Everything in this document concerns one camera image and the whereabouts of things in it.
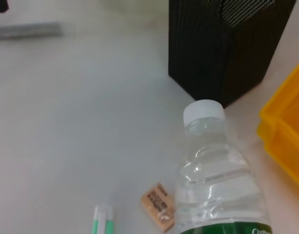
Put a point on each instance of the small tan eraser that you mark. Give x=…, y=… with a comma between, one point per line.
x=158, y=204

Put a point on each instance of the mint green pen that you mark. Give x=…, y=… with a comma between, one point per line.
x=102, y=221

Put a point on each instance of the grey marker pen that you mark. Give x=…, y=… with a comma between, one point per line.
x=27, y=31

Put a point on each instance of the yellow plastic bin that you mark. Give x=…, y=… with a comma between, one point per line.
x=288, y=136

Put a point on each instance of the black mesh pen holder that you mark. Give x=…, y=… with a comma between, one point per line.
x=200, y=48

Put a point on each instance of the clear water bottle green label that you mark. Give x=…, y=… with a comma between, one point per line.
x=212, y=175

